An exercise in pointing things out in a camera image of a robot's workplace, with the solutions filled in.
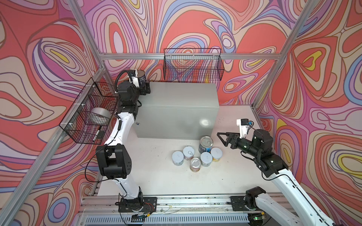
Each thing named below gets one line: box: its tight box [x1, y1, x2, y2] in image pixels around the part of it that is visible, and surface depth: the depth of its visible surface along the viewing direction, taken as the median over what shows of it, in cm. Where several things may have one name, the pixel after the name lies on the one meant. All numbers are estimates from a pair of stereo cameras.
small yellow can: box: [210, 146, 223, 163], surface depth 88 cm
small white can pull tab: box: [182, 145, 195, 162], surface depth 88 cm
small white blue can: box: [200, 151, 213, 168], surface depth 86 cm
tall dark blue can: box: [137, 69, 147, 88], surface depth 75 cm
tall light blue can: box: [198, 135, 214, 154], surface depth 88 cm
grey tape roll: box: [85, 107, 112, 126], surface depth 74 cm
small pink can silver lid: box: [189, 157, 202, 173], surface depth 84 cm
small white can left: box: [172, 150, 184, 167], surface depth 86 cm
